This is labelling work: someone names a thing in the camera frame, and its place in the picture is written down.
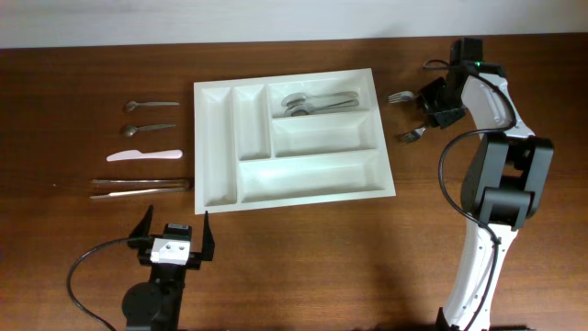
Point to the white plastic cutlery tray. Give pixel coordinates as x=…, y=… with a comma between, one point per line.
x=249, y=156

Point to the large metal spoon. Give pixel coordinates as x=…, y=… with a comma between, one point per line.
x=296, y=98
x=306, y=108

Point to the metal kitchen tongs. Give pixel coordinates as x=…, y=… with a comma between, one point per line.
x=137, y=187

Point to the metal fork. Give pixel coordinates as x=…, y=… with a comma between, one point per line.
x=413, y=135
x=403, y=96

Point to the white plastic knife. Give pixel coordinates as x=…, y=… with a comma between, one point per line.
x=138, y=155

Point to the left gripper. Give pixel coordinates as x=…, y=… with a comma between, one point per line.
x=205, y=255

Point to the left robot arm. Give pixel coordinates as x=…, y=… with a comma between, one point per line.
x=155, y=304

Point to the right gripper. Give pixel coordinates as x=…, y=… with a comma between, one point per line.
x=441, y=108

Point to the small metal teaspoon upper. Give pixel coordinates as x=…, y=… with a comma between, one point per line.
x=131, y=105

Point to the small metal teaspoon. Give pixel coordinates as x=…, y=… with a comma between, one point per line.
x=130, y=130
x=131, y=105

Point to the small metal teaspoon lower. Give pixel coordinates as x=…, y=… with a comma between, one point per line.
x=130, y=130

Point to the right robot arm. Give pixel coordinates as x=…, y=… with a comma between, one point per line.
x=503, y=185

